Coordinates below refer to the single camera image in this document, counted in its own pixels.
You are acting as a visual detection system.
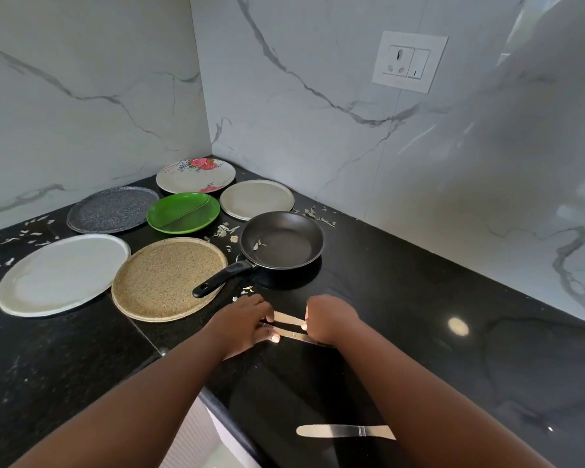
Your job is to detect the white socket with switch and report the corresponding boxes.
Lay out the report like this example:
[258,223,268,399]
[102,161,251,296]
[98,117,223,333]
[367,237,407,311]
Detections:
[372,30,449,94]

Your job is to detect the person's right forearm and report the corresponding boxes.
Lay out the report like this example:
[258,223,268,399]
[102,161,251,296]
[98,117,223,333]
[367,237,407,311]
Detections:
[331,321,556,468]

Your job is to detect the white pink flower plate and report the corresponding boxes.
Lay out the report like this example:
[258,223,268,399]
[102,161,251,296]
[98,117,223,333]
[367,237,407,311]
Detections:
[155,157,237,194]

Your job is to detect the person's right hand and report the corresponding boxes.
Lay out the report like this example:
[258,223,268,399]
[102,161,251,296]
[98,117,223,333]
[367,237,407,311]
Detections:
[302,294,364,346]

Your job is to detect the green plate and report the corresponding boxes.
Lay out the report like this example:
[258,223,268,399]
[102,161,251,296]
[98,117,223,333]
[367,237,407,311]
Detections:
[146,192,221,235]

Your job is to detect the plain beige small plate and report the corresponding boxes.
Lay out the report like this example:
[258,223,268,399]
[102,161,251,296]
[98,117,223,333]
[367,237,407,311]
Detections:
[219,179,296,222]

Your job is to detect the large white plate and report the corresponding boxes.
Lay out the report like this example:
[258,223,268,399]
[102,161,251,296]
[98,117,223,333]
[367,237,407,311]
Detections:
[0,233,131,318]

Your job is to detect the pink base cabinet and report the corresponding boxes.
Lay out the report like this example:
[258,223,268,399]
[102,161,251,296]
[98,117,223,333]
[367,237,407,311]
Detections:
[161,396,254,468]

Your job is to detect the black countertop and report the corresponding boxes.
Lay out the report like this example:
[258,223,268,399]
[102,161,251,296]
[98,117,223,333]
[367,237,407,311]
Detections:
[0,155,585,468]

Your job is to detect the person's left forearm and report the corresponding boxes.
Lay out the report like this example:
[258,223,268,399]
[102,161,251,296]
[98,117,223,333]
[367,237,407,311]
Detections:
[9,331,240,468]

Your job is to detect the beige speckled round plate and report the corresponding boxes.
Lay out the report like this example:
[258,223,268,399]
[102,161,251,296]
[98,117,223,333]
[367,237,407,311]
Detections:
[110,237,229,323]

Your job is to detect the person's left hand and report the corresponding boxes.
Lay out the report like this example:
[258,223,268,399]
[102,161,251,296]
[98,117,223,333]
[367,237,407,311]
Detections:
[207,293,281,359]

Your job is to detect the black frying pan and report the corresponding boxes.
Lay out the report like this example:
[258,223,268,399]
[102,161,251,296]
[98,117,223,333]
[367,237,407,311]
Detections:
[192,211,325,299]

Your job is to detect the grey speckled steel plate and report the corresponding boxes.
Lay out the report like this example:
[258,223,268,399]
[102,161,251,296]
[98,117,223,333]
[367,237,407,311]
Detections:
[66,186,161,235]

